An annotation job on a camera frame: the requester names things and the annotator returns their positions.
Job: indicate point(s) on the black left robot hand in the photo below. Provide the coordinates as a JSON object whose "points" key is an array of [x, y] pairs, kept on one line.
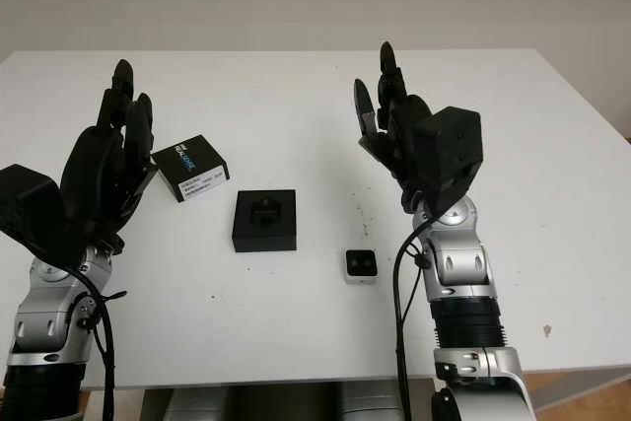
{"points": [[96, 169]]}

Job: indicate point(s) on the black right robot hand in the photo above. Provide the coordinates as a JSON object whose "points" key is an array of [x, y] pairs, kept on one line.
{"points": [[401, 135]]}

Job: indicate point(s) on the black box lid blue print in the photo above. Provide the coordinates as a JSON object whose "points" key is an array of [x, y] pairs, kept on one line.
{"points": [[189, 164]]}

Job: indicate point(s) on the small silver depth camera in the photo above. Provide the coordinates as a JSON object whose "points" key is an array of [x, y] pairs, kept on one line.
{"points": [[361, 265]]}

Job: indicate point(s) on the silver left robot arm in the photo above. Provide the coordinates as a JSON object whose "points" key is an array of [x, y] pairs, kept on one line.
{"points": [[44, 322]]}

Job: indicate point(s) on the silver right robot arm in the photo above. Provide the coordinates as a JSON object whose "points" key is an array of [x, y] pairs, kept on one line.
{"points": [[463, 268]]}

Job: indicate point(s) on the grey robot torso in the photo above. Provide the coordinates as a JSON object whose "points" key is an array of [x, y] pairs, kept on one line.
{"points": [[256, 403]]}

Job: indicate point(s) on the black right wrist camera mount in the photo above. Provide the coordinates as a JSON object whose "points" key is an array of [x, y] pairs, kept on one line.
{"points": [[448, 145]]}

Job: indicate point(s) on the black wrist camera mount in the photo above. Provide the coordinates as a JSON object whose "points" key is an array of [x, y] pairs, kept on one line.
{"points": [[448, 145], [29, 204]]}

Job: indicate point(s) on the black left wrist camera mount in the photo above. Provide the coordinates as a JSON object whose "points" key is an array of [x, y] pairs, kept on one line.
{"points": [[29, 204]]}

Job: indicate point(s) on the black camera box base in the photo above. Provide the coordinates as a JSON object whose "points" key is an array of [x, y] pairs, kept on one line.
{"points": [[266, 233]]}

